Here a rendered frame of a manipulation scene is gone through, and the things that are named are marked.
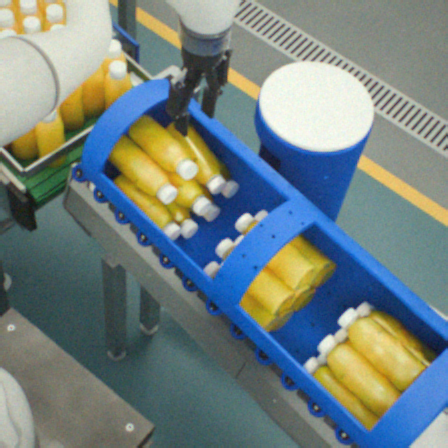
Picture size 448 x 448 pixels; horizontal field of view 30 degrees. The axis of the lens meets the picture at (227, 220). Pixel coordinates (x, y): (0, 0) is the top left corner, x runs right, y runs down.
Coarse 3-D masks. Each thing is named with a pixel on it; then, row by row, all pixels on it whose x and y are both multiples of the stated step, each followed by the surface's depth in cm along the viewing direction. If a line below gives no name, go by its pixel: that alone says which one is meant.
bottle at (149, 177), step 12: (120, 144) 179; (132, 144) 180; (120, 156) 179; (132, 156) 178; (144, 156) 178; (120, 168) 179; (132, 168) 177; (144, 168) 176; (156, 168) 177; (132, 180) 179; (144, 180) 176; (156, 180) 176; (168, 180) 178; (144, 192) 178; (156, 192) 177
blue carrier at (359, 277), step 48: (144, 96) 173; (96, 144) 173; (240, 144) 173; (240, 192) 189; (288, 192) 166; (192, 240) 188; (288, 240) 158; (336, 240) 161; (240, 288) 160; (336, 288) 180; (384, 288) 172; (288, 336) 177; (432, 336) 169; (432, 384) 146; (384, 432) 148
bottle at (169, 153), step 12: (144, 120) 181; (132, 132) 181; (144, 132) 179; (156, 132) 178; (168, 132) 180; (144, 144) 179; (156, 144) 177; (168, 144) 176; (180, 144) 177; (156, 156) 177; (168, 156) 175; (180, 156) 175; (168, 168) 176
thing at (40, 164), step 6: (84, 132) 198; (78, 138) 198; (84, 138) 199; (66, 144) 196; (72, 144) 197; (78, 144) 199; (54, 150) 195; (60, 150) 195; (66, 150) 197; (48, 156) 194; (54, 156) 195; (60, 156) 197; (36, 162) 192; (42, 162) 193; (48, 162) 195; (30, 168) 192; (36, 168) 193; (42, 168) 195; (30, 174) 193
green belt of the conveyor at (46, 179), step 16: (80, 128) 209; (80, 144) 206; (0, 160) 201; (16, 160) 202; (32, 160) 202; (80, 160) 204; (16, 176) 200; (32, 176) 200; (48, 176) 200; (64, 176) 202; (32, 192) 198; (48, 192) 200
